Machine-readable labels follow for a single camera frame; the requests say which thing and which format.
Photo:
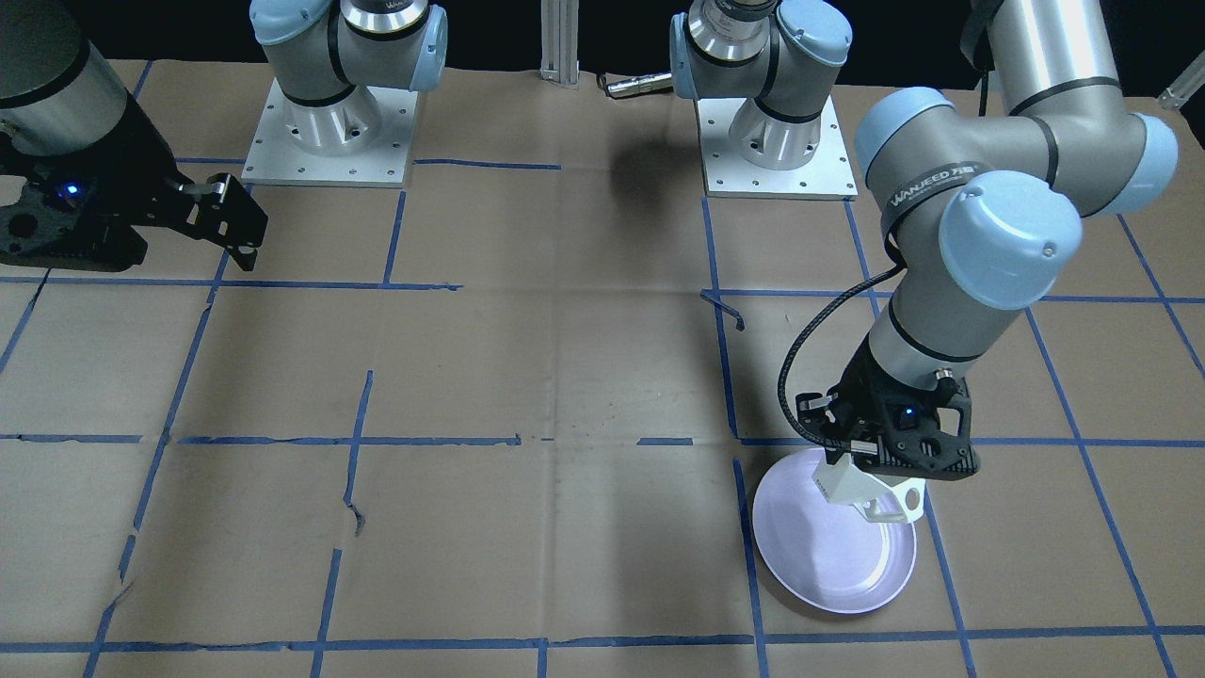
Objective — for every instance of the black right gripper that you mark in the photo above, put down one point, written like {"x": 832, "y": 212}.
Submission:
{"x": 132, "y": 162}

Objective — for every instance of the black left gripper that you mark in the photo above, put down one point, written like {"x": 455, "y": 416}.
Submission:
{"x": 863, "y": 388}

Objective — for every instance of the white geometric cup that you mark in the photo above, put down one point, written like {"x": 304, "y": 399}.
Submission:
{"x": 878, "y": 499}

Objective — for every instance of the lilac plate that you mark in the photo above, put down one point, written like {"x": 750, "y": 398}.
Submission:
{"x": 827, "y": 555}

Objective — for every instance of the brown paper table cover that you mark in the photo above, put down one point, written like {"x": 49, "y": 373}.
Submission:
{"x": 506, "y": 421}

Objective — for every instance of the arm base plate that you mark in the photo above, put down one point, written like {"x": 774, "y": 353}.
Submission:
{"x": 362, "y": 141}
{"x": 747, "y": 154}

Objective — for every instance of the aluminium frame post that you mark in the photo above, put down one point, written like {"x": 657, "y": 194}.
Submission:
{"x": 559, "y": 42}

